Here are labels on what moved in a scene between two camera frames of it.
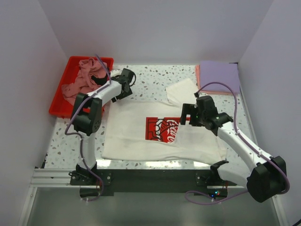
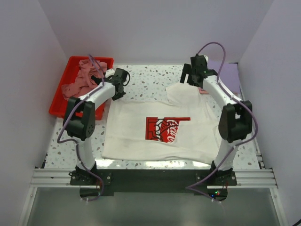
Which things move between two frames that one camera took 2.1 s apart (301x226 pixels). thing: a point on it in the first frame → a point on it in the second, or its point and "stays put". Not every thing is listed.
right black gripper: (188, 108) → (186, 70)
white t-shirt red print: (156, 132) stays put
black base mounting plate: (111, 181) stays put
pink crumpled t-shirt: (83, 83) stays put
